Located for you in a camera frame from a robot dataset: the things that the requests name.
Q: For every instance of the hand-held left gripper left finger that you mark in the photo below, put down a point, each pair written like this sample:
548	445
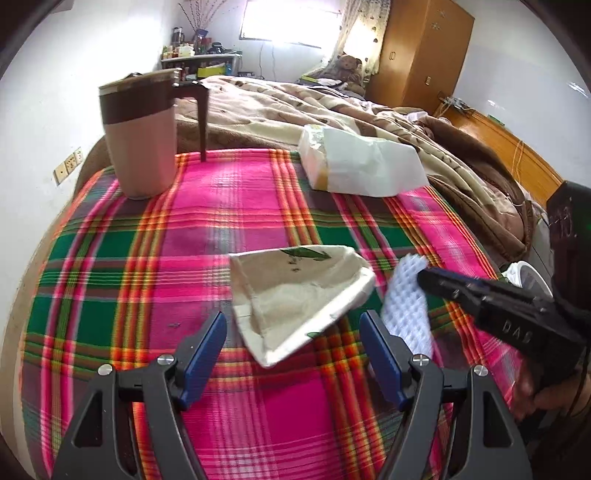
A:
205	355

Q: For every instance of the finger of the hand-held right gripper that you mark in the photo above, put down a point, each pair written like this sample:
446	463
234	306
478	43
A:
452	286

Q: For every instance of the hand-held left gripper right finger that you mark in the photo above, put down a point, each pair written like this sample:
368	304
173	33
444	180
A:
381	360

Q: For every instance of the white round trash bin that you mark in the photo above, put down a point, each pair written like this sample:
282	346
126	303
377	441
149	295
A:
526	274

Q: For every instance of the foam mesh pad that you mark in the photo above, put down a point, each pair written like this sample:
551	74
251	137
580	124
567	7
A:
406	314

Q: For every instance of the beige paper bag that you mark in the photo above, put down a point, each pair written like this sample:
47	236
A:
286	295

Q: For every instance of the person's right hand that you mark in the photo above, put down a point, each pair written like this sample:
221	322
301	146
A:
535	392

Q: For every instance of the pink plaid bedsheet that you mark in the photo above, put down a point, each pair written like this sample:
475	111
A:
138	258

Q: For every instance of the white and yellow tissue pack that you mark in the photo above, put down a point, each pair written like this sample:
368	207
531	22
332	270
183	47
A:
360	161

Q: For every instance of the wooden bed headboard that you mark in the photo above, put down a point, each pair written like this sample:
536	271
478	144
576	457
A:
512	143

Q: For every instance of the pink and brown mug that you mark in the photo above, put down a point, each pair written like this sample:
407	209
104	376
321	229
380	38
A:
138	138

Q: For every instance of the wooden wardrobe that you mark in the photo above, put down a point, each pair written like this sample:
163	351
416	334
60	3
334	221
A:
415	50

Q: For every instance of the brown teddy bear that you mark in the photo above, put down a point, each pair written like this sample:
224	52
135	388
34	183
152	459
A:
344	71

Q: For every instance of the brown patterned blanket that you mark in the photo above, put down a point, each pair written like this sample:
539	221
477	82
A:
277	106

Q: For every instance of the patterned curtain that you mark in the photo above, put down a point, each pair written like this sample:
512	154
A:
364	32

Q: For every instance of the cluttered shelf desk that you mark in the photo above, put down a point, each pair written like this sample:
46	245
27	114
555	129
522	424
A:
203	57

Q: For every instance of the window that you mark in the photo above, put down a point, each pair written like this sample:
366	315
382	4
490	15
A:
291	23

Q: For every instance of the decorative branches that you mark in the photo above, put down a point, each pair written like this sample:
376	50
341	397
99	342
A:
198	14

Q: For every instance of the beige wall socket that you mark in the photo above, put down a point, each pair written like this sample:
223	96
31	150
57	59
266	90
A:
75	158
60	174

